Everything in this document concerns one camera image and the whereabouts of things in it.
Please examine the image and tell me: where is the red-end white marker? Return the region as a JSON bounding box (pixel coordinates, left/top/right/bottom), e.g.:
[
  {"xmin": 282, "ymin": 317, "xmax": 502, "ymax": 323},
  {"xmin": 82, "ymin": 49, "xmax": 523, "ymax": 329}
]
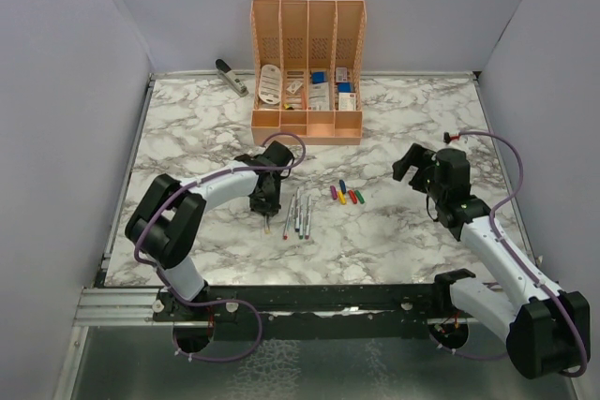
[{"xmin": 282, "ymin": 194, "xmax": 296, "ymax": 241}]

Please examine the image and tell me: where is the yellow pen cap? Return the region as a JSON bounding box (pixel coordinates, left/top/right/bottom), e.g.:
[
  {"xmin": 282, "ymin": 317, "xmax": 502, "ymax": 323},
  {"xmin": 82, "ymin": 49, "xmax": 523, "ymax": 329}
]
[{"xmin": 337, "ymin": 191, "xmax": 346, "ymax": 205}]

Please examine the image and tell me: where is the red pen cap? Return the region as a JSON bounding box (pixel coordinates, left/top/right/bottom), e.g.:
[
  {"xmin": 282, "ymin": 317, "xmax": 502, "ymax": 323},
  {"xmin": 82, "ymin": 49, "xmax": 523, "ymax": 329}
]
[{"xmin": 348, "ymin": 190, "xmax": 358, "ymax": 204}]

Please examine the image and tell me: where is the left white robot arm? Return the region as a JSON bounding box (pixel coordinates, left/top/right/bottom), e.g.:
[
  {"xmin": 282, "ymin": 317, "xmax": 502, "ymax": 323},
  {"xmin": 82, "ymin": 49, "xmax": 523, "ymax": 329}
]
[{"xmin": 125, "ymin": 141, "xmax": 295, "ymax": 320}]

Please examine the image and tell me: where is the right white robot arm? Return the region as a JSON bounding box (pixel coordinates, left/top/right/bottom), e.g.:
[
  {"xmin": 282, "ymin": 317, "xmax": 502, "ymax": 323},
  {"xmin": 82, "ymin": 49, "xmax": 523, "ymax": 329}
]
[{"xmin": 393, "ymin": 143, "xmax": 591, "ymax": 379}]

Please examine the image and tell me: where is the purple pen cap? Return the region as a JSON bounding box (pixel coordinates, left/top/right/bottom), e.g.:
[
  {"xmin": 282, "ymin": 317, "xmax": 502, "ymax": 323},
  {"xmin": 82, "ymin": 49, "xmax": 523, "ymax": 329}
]
[{"xmin": 330, "ymin": 185, "xmax": 338, "ymax": 200}]

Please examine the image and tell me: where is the blue pen cap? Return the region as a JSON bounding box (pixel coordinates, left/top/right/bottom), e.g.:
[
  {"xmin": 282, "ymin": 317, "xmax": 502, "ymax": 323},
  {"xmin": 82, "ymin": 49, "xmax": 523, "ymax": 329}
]
[{"xmin": 339, "ymin": 179, "xmax": 347, "ymax": 194}]

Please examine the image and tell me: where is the green pen cap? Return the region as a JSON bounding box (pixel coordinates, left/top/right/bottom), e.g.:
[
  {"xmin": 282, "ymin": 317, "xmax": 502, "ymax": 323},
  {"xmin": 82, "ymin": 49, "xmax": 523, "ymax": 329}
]
[{"xmin": 353, "ymin": 189, "xmax": 365, "ymax": 204}]

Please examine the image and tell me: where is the blue-end white marker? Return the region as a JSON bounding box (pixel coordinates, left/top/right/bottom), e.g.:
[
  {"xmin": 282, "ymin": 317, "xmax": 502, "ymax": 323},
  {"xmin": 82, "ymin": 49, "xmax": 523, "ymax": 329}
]
[{"xmin": 294, "ymin": 187, "xmax": 302, "ymax": 233}]

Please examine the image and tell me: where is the green-end white marker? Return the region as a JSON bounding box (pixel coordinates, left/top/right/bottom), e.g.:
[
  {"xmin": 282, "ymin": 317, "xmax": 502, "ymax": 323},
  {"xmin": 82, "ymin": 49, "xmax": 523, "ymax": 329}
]
[{"xmin": 298, "ymin": 193, "xmax": 305, "ymax": 240}]

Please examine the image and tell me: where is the purple-end white marker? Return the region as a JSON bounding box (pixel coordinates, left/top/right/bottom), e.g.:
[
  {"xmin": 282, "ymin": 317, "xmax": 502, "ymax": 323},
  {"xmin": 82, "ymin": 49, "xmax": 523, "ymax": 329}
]
[{"xmin": 304, "ymin": 195, "xmax": 311, "ymax": 240}]

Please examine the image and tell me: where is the small white red box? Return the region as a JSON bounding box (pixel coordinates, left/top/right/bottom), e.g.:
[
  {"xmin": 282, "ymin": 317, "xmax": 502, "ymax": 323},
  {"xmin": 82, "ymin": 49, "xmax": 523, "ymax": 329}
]
[{"xmin": 286, "ymin": 80, "xmax": 303, "ymax": 95}]

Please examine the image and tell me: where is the white paper package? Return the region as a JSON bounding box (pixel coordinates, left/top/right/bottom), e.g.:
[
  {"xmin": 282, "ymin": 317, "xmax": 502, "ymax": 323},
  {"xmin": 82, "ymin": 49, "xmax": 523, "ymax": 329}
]
[{"xmin": 307, "ymin": 82, "xmax": 331, "ymax": 111}]

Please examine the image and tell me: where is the white oval label card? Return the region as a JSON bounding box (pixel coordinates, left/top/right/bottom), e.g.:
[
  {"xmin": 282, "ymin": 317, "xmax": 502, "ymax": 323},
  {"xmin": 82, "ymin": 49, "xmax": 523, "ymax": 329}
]
[{"xmin": 257, "ymin": 64, "xmax": 282, "ymax": 106}]

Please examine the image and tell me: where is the white printed box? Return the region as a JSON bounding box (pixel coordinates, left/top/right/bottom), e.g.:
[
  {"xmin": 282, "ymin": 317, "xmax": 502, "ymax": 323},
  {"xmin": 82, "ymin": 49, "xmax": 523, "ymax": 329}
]
[{"xmin": 337, "ymin": 93, "xmax": 357, "ymax": 111}]

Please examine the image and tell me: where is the blue eraser box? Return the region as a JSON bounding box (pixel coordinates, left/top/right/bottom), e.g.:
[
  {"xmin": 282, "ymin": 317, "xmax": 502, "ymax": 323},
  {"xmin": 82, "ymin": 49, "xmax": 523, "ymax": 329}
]
[{"xmin": 337, "ymin": 82, "xmax": 353, "ymax": 93}]

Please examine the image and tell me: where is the blue stamp box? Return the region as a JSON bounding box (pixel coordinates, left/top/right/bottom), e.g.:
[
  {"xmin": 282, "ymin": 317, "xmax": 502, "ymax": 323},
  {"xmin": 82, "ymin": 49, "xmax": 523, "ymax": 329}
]
[{"xmin": 310, "ymin": 70, "xmax": 328, "ymax": 84}]

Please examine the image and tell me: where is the black grey stapler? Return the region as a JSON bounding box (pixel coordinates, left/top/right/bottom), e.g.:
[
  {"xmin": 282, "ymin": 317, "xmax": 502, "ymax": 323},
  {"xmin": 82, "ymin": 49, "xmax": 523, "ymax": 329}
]
[{"xmin": 215, "ymin": 59, "xmax": 248, "ymax": 97}]

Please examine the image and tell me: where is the white red staples box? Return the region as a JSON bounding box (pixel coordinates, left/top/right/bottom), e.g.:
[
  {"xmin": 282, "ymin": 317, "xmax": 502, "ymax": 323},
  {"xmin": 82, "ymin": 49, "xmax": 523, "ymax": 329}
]
[{"xmin": 335, "ymin": 67, "xmax": 352, "ymax": 83}]

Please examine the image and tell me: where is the orange plastic desk organizer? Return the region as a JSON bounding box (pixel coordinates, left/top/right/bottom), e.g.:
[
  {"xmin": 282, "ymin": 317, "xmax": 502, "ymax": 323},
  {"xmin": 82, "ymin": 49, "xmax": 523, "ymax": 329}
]
[{"xmin": 250, "ymin": 0, "xmax": 367, "ymax": 145}]

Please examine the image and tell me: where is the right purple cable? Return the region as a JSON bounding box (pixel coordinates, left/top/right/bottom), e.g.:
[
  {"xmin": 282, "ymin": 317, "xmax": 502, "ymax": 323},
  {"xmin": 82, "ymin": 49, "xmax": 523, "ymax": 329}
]
[{"xmin": 435, "ymin": 130, "xmax": 591, "ymax": 378}]

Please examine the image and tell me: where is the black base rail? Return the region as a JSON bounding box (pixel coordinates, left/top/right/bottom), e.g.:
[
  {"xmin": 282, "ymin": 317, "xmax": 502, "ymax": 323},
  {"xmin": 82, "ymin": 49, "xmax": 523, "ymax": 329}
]
[{"xmin": 153, "ymin": 269, "xmax": 474, "ymax": 342}]

